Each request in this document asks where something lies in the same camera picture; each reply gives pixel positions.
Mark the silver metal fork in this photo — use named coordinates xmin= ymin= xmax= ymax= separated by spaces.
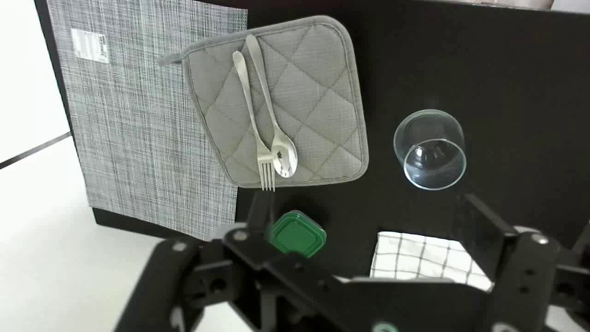
xmin=231 ymin=50 xmax=279 ymax=193

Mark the green lidded container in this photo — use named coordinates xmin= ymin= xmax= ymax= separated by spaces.
xmin=264 ymin=208 xmax=328 ymax=260

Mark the white black checkered towel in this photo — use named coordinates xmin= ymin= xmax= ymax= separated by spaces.
xmin=367 ymin=229 xmax=496 ymax=293

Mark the grey woven placemat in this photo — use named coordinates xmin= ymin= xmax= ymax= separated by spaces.
xmin=44 ymin=0 xmax=249 ymax=243

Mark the white label on placemat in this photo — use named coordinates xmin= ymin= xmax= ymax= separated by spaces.
xmin=70 ymin=27 xmax=113 ymax=64

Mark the grey quilted pot holder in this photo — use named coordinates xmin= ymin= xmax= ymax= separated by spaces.
xmin=157 ymin=13 xmax=371 ymax=190

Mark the clear glass cup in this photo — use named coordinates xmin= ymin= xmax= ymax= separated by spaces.
xmin=391 ymin=107 xmax=468 ymax=192

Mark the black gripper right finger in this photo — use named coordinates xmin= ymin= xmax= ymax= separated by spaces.
xmin=456 ymin=193 xmax=520 ymax=291

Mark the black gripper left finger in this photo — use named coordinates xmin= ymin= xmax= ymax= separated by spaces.
xmin=223 ymin=188 xmax=291 ymax=267

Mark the black table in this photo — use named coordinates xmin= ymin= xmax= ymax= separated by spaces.
xmin=33 ymin=0 xmax=590 ymax=291

